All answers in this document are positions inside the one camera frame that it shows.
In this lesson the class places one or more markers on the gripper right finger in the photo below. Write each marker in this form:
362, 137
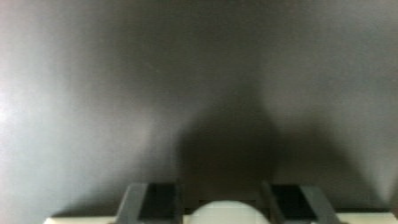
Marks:
298, 204

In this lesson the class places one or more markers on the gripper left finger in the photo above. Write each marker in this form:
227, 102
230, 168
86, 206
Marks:
152, 205

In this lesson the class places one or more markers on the white cabinet body box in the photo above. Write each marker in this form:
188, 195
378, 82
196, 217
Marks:
234, 213

